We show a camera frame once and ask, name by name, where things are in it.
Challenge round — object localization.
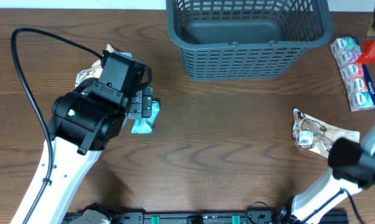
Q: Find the tissue pack multipack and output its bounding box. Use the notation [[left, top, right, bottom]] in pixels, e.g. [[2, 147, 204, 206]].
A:
[[330, 37, 375, 111]]

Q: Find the grey plastic basket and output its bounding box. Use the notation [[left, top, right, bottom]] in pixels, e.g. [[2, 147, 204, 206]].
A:
[[166, 0, 333, 81]]

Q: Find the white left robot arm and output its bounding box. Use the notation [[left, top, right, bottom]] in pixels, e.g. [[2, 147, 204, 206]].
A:
[[12, 78, 153, 223]]

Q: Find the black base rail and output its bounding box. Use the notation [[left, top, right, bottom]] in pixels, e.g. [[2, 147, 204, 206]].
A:
[[62, 202, 349, 224]]

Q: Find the beige nut snack bag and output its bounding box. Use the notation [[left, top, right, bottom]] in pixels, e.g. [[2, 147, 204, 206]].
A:
[[292, 108, 360, 158]]

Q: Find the orange capped snack tube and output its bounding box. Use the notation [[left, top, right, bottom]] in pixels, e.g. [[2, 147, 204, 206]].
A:
[[357, 30, 375, 64]]

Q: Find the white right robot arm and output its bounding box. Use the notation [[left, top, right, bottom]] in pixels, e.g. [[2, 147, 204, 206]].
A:
[[290, 125, 375, 223]]

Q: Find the crumpled beige snack bag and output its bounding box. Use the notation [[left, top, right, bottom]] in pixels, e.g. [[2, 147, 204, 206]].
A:
[[75, 44, 132, 88]]

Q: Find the teal wet wipes pack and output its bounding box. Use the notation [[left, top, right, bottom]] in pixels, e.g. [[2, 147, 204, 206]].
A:
[[131, 101, 160, 134]]

